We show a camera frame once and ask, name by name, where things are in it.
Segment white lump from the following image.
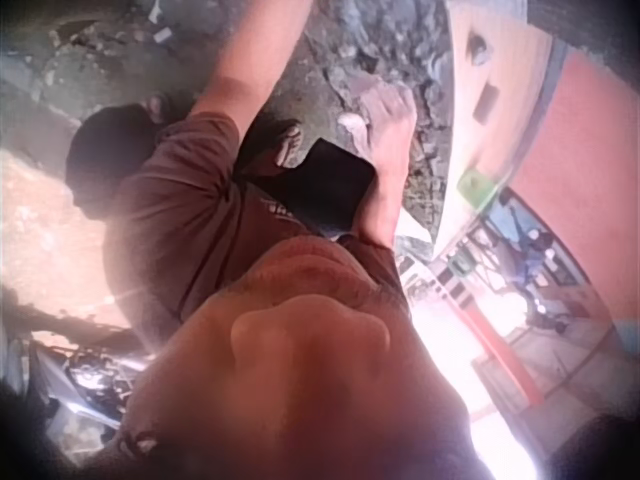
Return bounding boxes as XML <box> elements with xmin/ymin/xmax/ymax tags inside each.
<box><xmin>338</xmin><ymin>112</ymin><xmax>372</xmax><ymax>152</ymax></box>

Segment dark wall plate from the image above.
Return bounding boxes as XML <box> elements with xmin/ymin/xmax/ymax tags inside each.
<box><xmin>473</xmin><ymin>83</ymin><xmax>502</xmax><ymax>124</ymax></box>

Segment person's right hand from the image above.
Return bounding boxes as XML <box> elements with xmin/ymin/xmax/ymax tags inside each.
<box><xmin>360</xmin><ymin>84</ymin><xmax>419</xmax><ymax>159</ymax></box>

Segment red pole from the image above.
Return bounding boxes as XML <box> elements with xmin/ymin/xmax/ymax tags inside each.
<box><xmin>457</xmin><ymin>292</ymin><xmax>545</xmax><ymax>407</ymax></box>

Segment scrap metal heap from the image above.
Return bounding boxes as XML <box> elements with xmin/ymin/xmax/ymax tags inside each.
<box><xmin>29</xmin><ymin>329</ymin><xmax>147</xmax><ymax>417</ymax></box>

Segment grey rubble heap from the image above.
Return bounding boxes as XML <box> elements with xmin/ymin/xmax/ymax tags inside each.
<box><xmin>304</xmin><ymin>0</ymin><xmax>454</xmax><ymax>211</ymax></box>

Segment shop rack with goods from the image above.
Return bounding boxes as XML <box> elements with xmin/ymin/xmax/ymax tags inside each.
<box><xmin>433</xmin><ymin>194</ymin><xmax>594</xmax><ymax>332</ymax></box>

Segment green wall box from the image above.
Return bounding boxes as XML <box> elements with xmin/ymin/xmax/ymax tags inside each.
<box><xmin>456</xmin><ymin>167</ymin><xmax>502</xmax><ymax>212</ymax></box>

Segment person's legs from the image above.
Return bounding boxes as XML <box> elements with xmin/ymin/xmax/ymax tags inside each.
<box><xmin>64</xmin><ymin>92</ymin><xmax>377</xmax><ymax>237</ymax></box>

